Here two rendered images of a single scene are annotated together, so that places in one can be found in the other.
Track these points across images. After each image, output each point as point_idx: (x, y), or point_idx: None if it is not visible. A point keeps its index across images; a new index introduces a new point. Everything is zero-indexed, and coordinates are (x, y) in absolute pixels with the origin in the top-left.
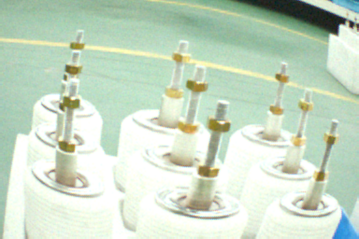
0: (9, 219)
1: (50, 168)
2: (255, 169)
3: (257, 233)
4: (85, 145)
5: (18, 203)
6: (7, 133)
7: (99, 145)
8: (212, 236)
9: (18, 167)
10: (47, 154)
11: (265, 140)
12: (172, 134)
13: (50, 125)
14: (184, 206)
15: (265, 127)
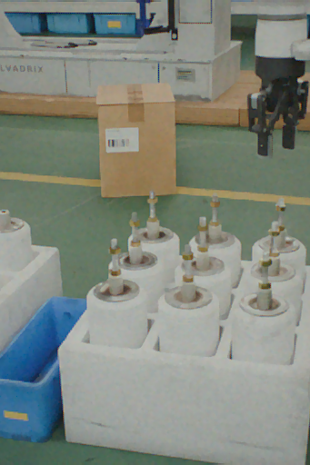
0: None
1: (287, 247)
2: (159, 263)
3: (176, 258)
4: (259, 265)
5: (308, 296)
6: None
7: (247, 273)
8: None
9: (307, 330)
10: None
11: (127, 283)
12: None
13: (282, 278)
14: (223, 237)
15: (123, 284)
